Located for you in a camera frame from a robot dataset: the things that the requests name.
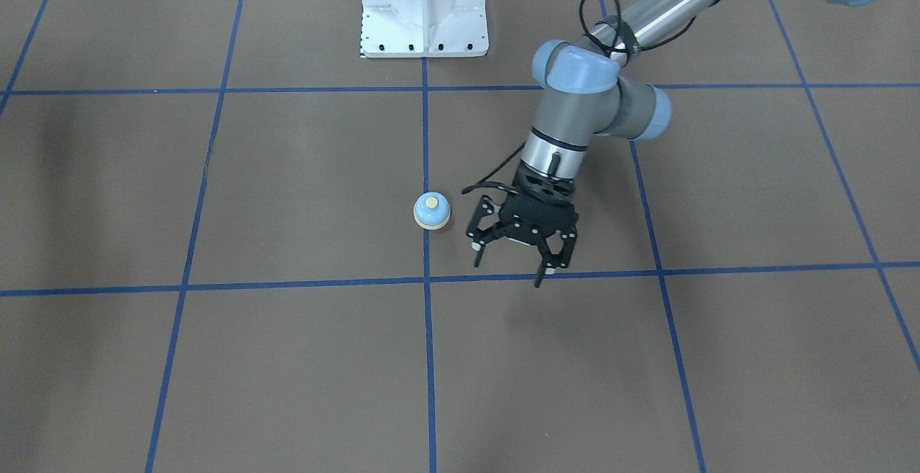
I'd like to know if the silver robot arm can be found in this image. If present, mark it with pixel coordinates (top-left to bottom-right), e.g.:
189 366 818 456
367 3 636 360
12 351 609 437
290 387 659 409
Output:
464 0 876 287

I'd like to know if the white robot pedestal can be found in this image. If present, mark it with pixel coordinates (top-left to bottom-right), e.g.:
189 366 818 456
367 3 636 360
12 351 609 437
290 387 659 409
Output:
359 0 489 58

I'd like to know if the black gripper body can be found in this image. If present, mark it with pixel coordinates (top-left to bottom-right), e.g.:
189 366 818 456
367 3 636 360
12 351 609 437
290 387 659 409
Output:
496 164 579 248

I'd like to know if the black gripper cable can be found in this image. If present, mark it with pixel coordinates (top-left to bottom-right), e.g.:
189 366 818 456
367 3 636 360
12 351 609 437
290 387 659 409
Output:
579 0 698 60

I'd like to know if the blue desk bell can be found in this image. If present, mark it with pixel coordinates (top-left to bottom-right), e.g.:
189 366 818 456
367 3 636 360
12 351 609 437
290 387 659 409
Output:
412 191 451 231

